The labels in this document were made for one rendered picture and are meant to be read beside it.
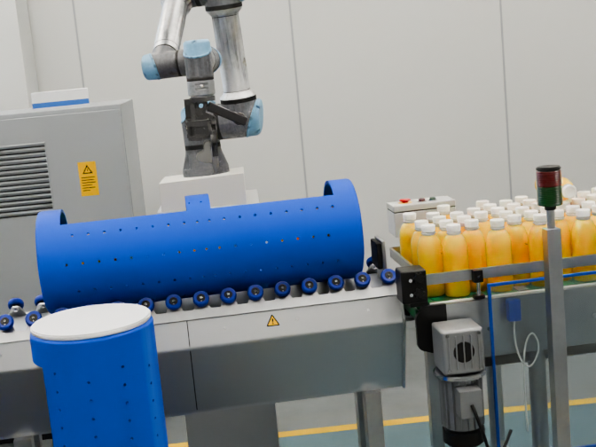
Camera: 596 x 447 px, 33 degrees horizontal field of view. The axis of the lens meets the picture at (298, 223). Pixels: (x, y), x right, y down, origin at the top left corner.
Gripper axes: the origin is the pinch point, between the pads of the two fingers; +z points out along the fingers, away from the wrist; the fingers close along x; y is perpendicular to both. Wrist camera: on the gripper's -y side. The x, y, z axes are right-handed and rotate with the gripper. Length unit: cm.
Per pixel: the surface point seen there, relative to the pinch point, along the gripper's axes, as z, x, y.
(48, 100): -18, -171, 62
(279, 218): 14.2, 11.3, -14.9
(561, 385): 62, 37, -82
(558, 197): 12, 38, -83
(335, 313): 42, 12, -28
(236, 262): 24.7, 12.8, -1.9
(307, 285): 33.8, 9.7, -20.9
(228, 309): 38.0, 10.4, 1.5
